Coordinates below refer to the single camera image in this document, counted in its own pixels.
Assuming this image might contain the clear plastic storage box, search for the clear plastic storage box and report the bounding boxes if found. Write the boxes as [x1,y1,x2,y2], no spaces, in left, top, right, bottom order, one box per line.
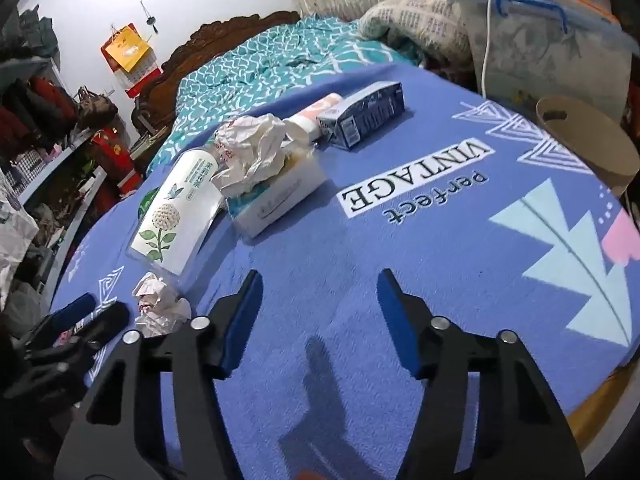
[446,0,640,106]

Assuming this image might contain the white cable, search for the white cable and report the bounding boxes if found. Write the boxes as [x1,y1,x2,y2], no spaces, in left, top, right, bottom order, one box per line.
[480,0,526,98]

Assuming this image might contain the brown handbag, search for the brown handbag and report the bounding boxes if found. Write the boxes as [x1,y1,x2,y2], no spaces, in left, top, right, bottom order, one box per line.
[75,85,120,131]

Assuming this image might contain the white plastic bottle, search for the white plastic bottle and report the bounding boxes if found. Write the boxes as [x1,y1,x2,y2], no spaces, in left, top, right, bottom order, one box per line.
[129,146,226,276]

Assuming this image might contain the small crumpled white paper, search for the small crumpled white paper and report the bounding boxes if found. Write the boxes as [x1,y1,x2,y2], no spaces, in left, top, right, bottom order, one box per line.
[131,271,192,338]

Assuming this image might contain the blue carton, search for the blue carton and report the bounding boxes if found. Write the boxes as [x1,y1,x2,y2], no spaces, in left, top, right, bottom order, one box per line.
[316,81,406,151]

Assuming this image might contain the red gift bag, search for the red gift bag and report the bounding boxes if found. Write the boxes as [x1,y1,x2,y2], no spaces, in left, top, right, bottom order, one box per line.
[90,127,143,196]

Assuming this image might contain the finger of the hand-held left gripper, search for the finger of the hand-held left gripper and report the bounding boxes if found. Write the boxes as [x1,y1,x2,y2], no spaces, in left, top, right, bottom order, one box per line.
[70,301,131,348]
[22,292,96,346]

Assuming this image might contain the white orange tube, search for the white orange tube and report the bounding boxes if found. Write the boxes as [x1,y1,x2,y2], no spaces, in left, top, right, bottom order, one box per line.
[285,92,346,142]

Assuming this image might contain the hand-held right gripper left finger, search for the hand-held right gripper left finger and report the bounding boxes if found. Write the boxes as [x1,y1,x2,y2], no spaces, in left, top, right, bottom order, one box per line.
[54,270,264,480]

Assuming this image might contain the large crumpled white paper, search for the large crumpled white paper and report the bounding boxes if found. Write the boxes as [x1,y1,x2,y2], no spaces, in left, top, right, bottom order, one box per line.
[212,113,318,198]

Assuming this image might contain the blue printed blanket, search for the blue printed blanket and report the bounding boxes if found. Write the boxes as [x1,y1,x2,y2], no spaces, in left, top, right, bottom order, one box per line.
[50,62,636,480]

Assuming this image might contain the beige round bin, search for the beige round bin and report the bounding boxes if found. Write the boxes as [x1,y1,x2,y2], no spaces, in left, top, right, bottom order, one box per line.
[535,95,640,198]

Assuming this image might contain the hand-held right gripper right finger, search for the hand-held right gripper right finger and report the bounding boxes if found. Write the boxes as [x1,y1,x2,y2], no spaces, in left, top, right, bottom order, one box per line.
[376,268,586,480]

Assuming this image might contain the carved wooden headboard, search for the carved wooden headboard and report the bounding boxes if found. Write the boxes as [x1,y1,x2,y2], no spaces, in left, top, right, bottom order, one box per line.
[132,10,301,136]

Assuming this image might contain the cream patterned folded quilt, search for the cream patterned folded quilt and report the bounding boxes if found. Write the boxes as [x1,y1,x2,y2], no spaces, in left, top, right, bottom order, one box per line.
[357,0,473,63]

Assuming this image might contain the red yellow wall calendar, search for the red yellow wall calendar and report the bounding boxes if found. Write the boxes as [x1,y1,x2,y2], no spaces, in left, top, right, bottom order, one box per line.
[100,22,161,98]

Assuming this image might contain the white green tissue pack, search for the white green tissue pack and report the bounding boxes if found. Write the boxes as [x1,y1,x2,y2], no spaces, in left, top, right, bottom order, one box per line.
[226,147,327,239]

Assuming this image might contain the grey shelf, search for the grey shelf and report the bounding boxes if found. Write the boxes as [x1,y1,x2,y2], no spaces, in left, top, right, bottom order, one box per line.
[0,55,108,281]

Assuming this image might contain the white plastic bag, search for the white plastic bag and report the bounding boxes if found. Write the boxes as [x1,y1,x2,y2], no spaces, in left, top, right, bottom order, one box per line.
[0,170,40,286]

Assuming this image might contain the teal patterned bedsheet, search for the teal patterned bedsheet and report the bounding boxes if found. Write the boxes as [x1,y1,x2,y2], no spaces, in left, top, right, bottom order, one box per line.
[145,15,426,176]

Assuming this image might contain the dark red clothes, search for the dark red clothes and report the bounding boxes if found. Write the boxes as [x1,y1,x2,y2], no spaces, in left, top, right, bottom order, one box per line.
[0,75,78,161]

